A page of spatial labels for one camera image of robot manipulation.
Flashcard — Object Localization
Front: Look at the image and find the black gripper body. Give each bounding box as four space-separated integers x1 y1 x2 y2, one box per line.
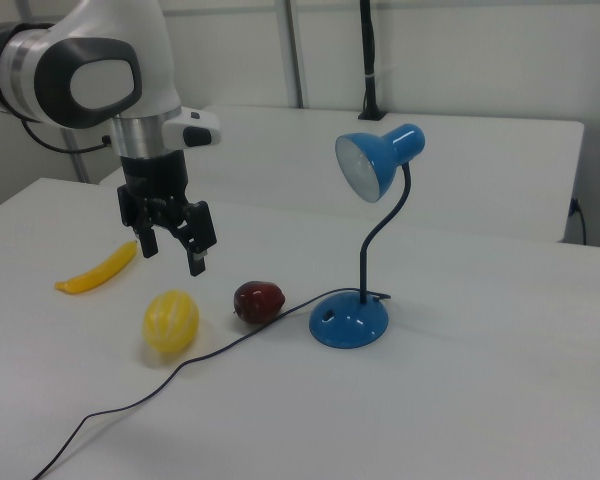
116 148 202 236

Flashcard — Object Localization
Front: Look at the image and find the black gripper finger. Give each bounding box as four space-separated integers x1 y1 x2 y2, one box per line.
134 218 160 260
173 199 218 278

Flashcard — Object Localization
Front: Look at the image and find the blue gooseneck desk lamp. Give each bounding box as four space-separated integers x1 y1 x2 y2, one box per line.
308 122 427 349

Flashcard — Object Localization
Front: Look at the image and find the yellow toy banana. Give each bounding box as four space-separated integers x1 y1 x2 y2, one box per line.
54 240 138 296

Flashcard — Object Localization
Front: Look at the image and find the yellow striped toy melon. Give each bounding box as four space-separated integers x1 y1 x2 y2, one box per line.
141 290 200 354

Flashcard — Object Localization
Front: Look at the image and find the dark red toy apple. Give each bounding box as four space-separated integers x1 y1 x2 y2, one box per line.
232 280 287 325

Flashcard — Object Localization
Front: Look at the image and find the white background table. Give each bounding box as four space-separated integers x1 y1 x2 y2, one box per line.
98 103 586 244

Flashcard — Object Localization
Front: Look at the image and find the metal frame leg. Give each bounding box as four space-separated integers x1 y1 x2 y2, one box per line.
61 127 95 186

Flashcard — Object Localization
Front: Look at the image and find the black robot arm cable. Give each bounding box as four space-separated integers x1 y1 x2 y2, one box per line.
19 117 114 154

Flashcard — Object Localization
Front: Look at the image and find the black lamp power cable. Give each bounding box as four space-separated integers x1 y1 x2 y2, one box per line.
29 286 392 480

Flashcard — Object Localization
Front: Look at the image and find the black plugged wall cable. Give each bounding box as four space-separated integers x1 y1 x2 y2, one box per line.
569 197 589 247

